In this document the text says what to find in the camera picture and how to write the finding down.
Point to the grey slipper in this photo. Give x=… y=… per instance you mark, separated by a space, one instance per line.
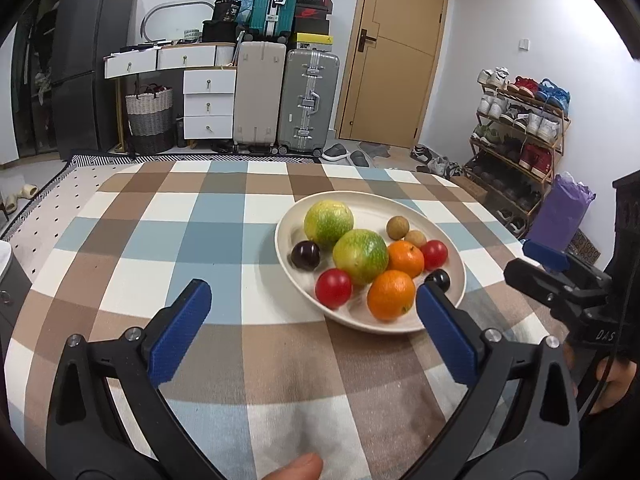
x=334 y=151
x=360 y=158

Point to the orange tangerine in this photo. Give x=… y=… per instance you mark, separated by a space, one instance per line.
x=406 y=259
x=391 y=295

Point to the cream round plate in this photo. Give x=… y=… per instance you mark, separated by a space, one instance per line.
x=370 y=207

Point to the dark glass door wardrobe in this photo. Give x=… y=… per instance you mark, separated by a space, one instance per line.
x=35 y=60

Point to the blue plastic bag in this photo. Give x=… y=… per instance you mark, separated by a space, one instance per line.
x=247 y=0

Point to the red black shoe box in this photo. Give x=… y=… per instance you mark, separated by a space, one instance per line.
x=311 y=13

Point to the person's right hand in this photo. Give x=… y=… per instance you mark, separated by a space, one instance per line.
x=622 y=375

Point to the red cherry tomato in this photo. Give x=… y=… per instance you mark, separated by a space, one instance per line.
x=434 y=254
x=333 y=287

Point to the wicker laundry basket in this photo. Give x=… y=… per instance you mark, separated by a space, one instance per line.
x=147 y=110

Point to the black white sneaker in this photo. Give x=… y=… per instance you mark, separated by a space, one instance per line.
x=422 y=153

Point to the small white basket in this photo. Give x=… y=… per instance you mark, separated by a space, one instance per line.
x=192 y=35

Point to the black refrigerator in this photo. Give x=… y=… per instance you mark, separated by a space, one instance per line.
x=85 y=60

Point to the grey side cabinet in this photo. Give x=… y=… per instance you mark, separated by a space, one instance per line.
x=10 y=285

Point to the white desk with drawers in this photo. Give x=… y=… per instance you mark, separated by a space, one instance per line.
x=207 y=102

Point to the yellow green guava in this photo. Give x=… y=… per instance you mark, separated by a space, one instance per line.
x=327 y=222
x=360 y=256

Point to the grey sneaker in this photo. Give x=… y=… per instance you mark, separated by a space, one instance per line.
x=444 y=166

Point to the beige suitcase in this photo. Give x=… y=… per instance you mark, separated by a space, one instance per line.
x=257 y=95

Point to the black storage box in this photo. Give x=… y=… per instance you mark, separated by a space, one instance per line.
x=220 y=32

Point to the arched metal frame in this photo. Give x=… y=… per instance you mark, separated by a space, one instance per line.
x=175 y=2

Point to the wooden door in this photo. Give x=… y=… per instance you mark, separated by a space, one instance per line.
x=400 y=85

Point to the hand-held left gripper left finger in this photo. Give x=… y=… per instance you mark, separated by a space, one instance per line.
x=180 y=330

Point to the grey floor mat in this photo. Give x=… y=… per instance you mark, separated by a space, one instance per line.
x=376 y=148

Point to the wooden shoe rack with shoes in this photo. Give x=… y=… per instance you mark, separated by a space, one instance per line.
x=542 y=125

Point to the teal suitcase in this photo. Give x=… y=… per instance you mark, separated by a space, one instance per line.
x=262 y=0

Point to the patterned doormat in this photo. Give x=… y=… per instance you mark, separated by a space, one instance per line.
x=585 y=245

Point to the brown longan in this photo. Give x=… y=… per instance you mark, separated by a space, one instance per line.
x=416 y=237
x=398 y=227

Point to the brown cardboard box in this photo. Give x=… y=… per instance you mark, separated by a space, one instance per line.
x=470 y=187

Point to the beige slipper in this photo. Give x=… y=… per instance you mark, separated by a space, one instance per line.
x=26 y=192
x=9 y=205

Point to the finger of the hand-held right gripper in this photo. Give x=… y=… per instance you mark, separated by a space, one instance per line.
x=547 y=255
x=535 y=277

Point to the dark purple grape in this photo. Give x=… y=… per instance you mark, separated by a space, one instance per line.
x=439 y=279
x=306 y=255

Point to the person's left hand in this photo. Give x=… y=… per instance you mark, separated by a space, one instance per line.
x=295 y=469

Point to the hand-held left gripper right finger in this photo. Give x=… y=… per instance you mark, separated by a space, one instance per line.
x=445 y=332

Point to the silver suitcase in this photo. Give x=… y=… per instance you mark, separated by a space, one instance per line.
x=290 y=100

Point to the yellow white shoe box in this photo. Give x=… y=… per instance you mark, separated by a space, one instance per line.
x=311 y=41

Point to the purple plastic bag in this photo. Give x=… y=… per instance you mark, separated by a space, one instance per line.
x=560 y=210

